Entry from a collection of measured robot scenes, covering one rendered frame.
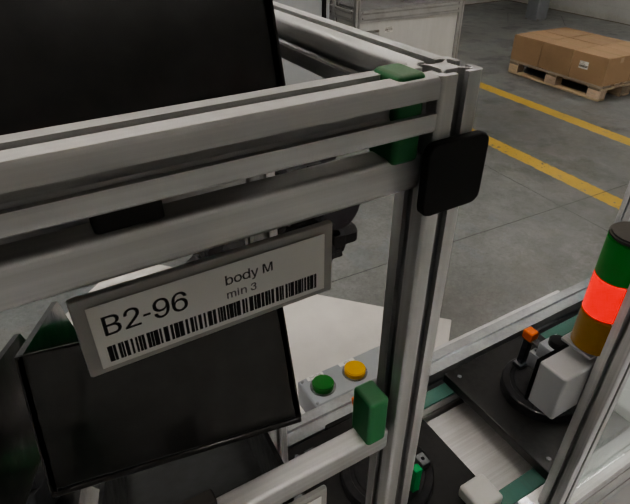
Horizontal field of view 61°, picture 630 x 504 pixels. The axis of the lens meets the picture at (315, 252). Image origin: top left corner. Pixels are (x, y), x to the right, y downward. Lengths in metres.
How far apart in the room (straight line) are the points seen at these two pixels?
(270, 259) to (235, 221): 0.02
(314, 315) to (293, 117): 1.15
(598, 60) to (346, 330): 5.06
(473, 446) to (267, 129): 0.90
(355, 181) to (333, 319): 1.11
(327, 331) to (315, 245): 1.08
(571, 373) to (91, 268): 0.62
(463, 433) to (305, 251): 0.87
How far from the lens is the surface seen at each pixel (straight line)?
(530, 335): 1.00
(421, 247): 0.22
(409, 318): 0.24
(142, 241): 0.16
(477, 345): 1.13
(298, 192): 0.18
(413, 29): 5.09
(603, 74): 6.01
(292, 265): 0.18
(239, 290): 0.18
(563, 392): 0.71
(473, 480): 0.89
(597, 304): 0.67
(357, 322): 1.29
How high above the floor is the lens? 1.71
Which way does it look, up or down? 34 degrees down
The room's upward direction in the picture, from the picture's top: straight up
